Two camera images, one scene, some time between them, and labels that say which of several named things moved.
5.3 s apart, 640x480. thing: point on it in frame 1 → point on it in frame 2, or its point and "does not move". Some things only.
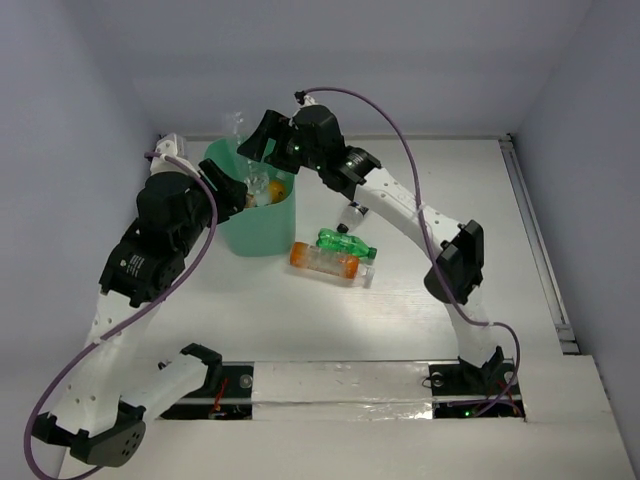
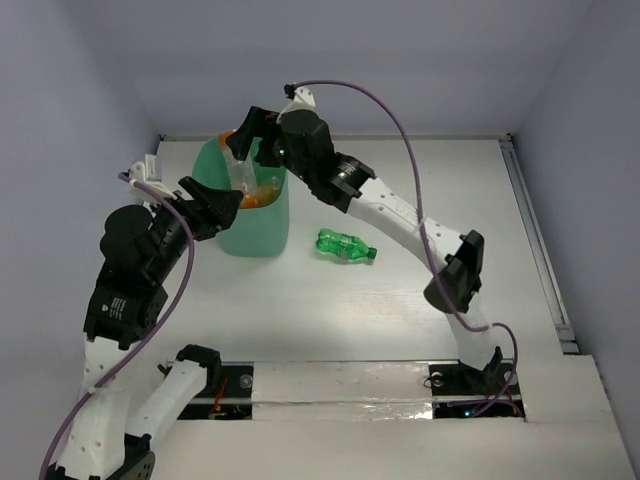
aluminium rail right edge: x=546 y=255 does not move
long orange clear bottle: x=313 y=257 → x=241 y=171
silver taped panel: x=341 y=391 does not move
